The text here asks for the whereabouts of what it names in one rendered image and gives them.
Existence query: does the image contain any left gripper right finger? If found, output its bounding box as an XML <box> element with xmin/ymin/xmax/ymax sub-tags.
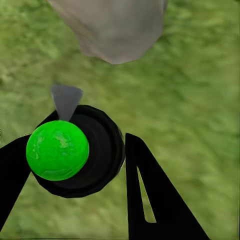
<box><xmin>125</xmin><ymin>133</ymin><xmax>210</xmax><ymax>240</ymax></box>

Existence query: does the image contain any pesticide atomizer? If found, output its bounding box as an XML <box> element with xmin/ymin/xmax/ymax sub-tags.
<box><xmin>26</xmin><ymin>84</ymin><xmax>126</xmax><ymax>199</ymax></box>

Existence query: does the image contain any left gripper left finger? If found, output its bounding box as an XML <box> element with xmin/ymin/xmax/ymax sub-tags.
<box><xmin>0</xmin><ymin>135</ymin><xmax>32</xmax><ymax>232</ymax></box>

